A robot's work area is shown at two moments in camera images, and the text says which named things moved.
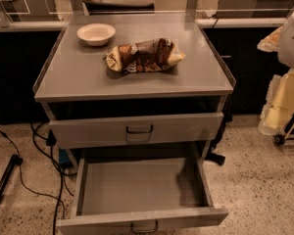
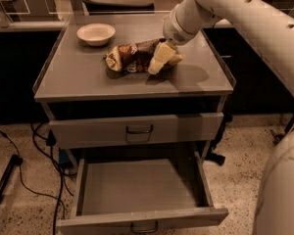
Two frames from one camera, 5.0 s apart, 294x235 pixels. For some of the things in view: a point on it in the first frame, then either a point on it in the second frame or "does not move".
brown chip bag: x=145 y=55 does not move
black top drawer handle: x=139 y=131 does not move
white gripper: x=292 y=43 → x=173 y=32
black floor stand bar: x=10 y=169 does not move
